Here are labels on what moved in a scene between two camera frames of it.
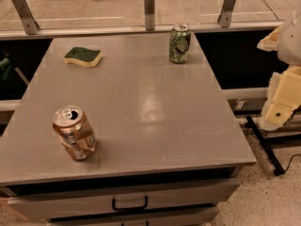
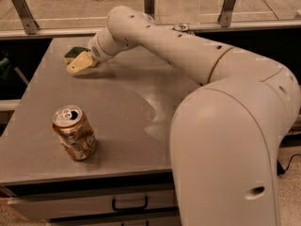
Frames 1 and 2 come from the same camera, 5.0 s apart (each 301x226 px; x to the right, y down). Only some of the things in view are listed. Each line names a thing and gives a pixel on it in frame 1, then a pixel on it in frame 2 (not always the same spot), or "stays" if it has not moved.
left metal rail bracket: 29,24 stays
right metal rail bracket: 225,18 stays
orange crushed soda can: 75,131 stays
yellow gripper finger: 283,98 to 82,62
